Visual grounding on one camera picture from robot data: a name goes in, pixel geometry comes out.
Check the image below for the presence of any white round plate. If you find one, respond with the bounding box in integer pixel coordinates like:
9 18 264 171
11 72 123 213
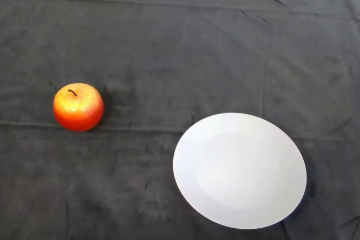
172 112 308 230

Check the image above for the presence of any red yellow apple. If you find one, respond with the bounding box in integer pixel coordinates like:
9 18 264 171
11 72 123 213
53 83 105 133

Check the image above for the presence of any black cloth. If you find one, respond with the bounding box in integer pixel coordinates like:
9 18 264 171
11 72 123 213
0 0 360 240

